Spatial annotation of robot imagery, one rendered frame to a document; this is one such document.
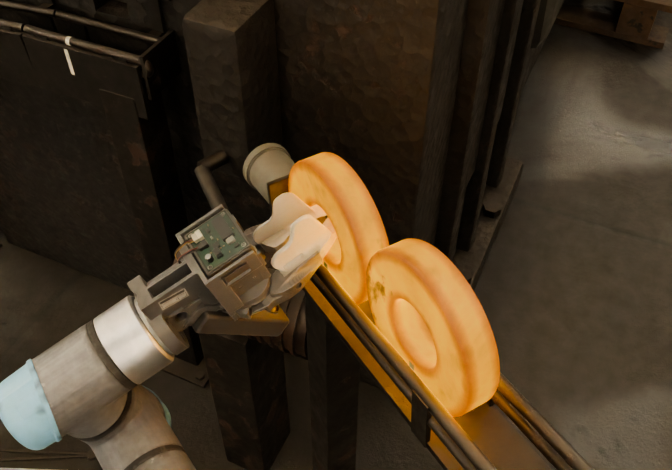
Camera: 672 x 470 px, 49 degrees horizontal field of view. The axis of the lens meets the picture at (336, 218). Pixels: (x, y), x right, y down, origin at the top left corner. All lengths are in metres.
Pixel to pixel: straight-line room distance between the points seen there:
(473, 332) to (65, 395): 0.36
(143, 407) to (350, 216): 0.29
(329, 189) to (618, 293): 1.11
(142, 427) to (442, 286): 0.34
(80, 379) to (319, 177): 0.28
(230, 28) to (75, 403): 0.44
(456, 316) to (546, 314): 1.05
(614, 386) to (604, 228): 0.44
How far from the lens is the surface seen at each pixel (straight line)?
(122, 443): 0.77
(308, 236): 0.70
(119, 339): 0.69
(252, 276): 0.69
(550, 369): 1.54
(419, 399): 0.64
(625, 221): 1.87
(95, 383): 0.70
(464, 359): 0.58
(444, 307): 0.58
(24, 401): 0.72
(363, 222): 0.67
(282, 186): 0.79
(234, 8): 0.91
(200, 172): 0.98
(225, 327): 0.73
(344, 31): 0.93
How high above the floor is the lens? 1.24
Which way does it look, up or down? 45 degrees down
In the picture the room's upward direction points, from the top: straight up
